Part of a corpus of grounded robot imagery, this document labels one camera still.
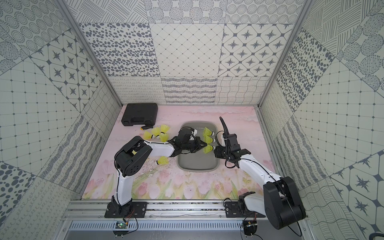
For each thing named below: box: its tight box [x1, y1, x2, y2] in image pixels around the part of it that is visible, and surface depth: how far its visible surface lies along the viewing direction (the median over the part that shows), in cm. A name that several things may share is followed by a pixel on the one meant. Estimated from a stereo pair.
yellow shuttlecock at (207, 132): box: [203, 127, 215, 136], surface depth 103 cm
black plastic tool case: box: [121, 102, 159, 126], surface depth 113 cm
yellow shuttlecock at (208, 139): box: [203, 135, 216, 144], surface depth 100 cm
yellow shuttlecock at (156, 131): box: [152, 126, 161, 137], surface depth 103 cm
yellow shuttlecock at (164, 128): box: [160, 123, 170, 134], surface depth 106 cm
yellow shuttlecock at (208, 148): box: [203, 144, 216, 154], surface depth 95 cm
